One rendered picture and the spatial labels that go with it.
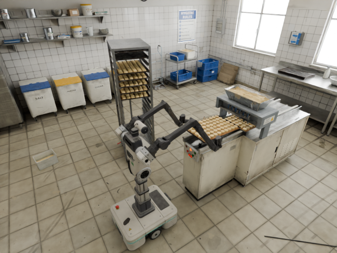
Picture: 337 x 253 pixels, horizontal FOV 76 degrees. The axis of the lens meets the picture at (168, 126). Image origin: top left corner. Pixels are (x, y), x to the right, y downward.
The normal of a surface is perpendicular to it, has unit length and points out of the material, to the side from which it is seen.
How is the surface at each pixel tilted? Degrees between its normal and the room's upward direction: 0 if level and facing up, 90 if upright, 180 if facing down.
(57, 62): 90
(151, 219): 0
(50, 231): 0
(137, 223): 0
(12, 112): 90
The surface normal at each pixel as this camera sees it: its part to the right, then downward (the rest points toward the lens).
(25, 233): 0.00, -0.85
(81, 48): 0.54, 0.44
